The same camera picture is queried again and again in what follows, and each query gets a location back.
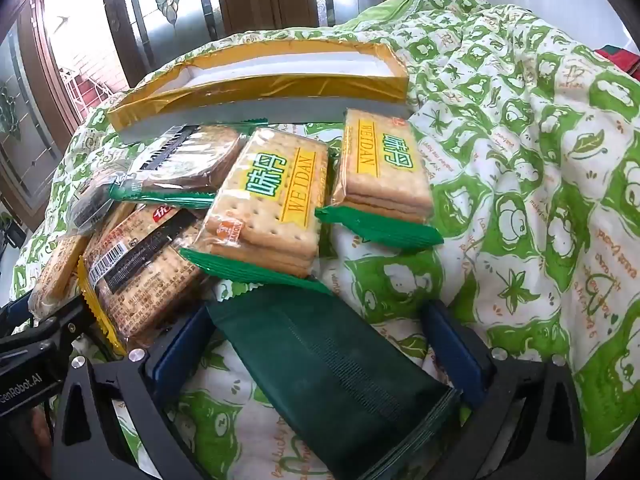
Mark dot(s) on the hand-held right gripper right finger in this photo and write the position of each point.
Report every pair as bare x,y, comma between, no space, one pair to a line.
450,350

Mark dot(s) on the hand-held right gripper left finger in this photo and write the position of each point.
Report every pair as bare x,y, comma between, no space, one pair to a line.
175,360

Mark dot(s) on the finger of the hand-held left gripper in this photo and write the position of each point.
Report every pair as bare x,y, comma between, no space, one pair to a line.
45,332
15,315

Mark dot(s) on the yellow-edged cracker packet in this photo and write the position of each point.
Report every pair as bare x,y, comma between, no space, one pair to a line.
57,270
145,270

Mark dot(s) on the dark green foil packet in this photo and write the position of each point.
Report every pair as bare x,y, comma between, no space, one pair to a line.
325,370

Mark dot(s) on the clear packet of dark snack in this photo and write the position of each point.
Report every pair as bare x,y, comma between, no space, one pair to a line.
97,195

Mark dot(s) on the green cracker packet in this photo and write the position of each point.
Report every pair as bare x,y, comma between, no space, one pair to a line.
382,165
272,200

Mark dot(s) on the green-edged cracker packet black label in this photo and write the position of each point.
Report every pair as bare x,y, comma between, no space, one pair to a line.
200,160

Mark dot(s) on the yellow shallow cardboard tray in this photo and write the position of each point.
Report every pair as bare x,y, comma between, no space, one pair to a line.
280,90

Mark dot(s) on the green printed blanket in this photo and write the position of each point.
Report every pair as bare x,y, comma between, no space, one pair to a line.
525,210

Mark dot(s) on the white metal stair railing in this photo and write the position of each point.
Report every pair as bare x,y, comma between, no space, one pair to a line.
82,92

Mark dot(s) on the red jacket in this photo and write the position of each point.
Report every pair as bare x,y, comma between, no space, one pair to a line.
620,60

